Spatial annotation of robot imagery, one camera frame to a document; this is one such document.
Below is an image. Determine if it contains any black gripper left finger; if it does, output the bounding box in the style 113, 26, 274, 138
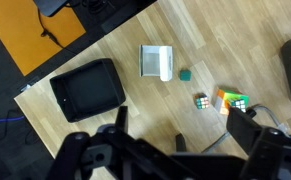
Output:
114, 105, 129, 134

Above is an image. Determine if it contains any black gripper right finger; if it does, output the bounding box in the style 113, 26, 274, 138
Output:
226, 106, 264, 156

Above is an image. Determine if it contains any green and orange cube box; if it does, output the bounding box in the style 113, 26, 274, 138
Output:
214, 86, 250, 116

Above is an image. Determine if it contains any black shallow tray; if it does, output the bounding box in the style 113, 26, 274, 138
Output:
49, 58, 127, 124

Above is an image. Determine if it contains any small Rubik's cube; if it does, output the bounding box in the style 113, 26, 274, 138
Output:
194, 93, 211, 110

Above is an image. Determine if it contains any white box with blue triangle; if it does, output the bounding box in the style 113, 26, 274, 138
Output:
138, 45, 174, 82

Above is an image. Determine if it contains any small green cube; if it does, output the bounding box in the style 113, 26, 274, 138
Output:
179, 69, 192, 82

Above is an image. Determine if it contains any dark grey rounded object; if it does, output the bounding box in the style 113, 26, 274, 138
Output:
33, 0, 69, 18

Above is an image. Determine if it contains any orange floor mat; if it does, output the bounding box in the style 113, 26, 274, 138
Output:
0, 0, 87, 77

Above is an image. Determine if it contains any black cable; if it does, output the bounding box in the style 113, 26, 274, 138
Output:
37, 9, 65, 50

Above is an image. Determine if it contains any blue cable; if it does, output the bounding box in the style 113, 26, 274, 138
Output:
0, 114, 26, 129

